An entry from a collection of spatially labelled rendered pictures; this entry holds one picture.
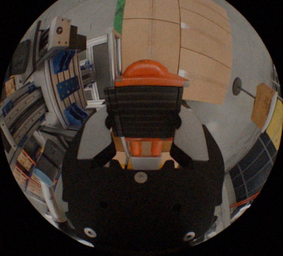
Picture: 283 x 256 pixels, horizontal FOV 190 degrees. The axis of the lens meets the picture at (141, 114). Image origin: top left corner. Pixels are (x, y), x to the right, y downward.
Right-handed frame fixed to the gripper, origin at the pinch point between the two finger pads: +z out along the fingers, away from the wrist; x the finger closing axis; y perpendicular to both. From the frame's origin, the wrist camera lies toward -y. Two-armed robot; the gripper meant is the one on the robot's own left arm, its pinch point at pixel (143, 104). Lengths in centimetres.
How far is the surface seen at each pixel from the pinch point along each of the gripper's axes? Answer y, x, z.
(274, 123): 66, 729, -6
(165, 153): 31.5, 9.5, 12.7
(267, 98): -8, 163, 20
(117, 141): 30.2, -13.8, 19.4
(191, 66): -5, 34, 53
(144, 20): -38, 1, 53
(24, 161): 263, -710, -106
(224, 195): 102, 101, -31
